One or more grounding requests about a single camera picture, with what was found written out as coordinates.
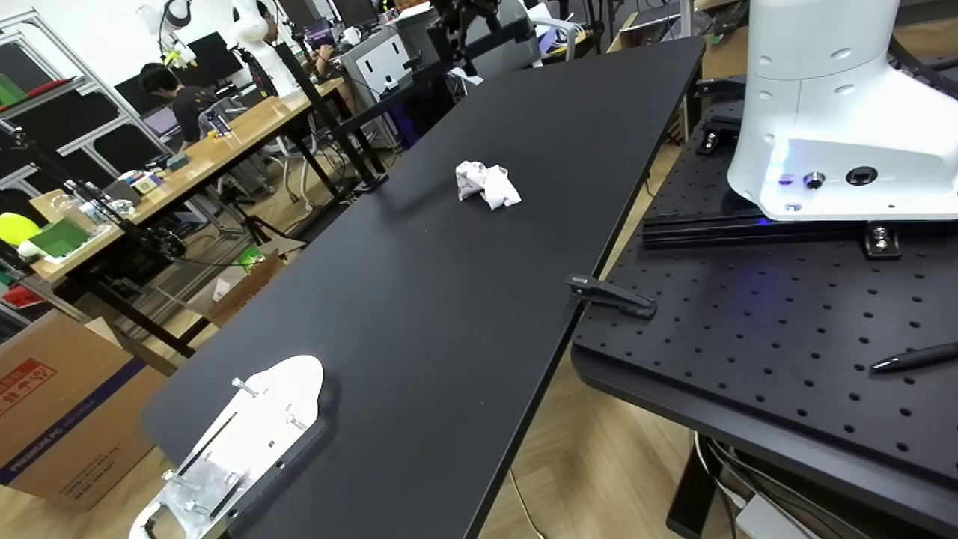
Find grey metal shelf frame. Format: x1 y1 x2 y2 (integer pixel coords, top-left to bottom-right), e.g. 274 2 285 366
0 7 156 204

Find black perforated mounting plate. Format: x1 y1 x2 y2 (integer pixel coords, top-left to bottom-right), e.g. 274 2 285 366
568 100 958 535

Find black bracket with silver bolt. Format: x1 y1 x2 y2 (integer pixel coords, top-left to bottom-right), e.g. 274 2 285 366
858 222 903 263

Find black aluminium rail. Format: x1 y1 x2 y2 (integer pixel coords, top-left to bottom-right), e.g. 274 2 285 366
640 213 958 251

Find grey cabinet with black slots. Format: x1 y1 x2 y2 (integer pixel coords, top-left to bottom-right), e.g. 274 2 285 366
342 26 442 109

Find long wooden desk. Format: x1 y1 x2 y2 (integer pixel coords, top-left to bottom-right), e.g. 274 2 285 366
26 74 352 293

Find black pen tool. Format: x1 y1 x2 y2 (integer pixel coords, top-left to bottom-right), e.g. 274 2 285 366
869 339 958 377

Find yellow plastic item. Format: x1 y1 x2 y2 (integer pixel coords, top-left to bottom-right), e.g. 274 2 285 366
0 210 44 251

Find white cloth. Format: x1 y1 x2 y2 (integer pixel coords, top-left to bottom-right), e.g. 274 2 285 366
453 159 526 215

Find green tray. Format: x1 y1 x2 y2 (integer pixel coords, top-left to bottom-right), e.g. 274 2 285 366
26 215 96 263

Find black angled frame legs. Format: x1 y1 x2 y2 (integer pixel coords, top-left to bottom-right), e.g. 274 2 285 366
270 38 390 194

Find seated person in dark shirt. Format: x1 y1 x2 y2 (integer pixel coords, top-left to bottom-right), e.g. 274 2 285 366
135 61 204 145

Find black clamp lever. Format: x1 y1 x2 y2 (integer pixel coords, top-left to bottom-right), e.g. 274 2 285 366
568 272 662 324

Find grey cable bundle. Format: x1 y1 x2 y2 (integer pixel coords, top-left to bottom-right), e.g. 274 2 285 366
688 427 851 539

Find white clear acrylic stand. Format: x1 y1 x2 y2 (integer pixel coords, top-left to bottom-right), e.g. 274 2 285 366
126 354 339 539

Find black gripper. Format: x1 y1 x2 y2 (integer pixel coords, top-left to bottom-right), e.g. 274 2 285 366
427 0 508 47

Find brown cardboard box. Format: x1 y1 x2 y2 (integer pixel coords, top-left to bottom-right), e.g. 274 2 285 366
0 305 171 516

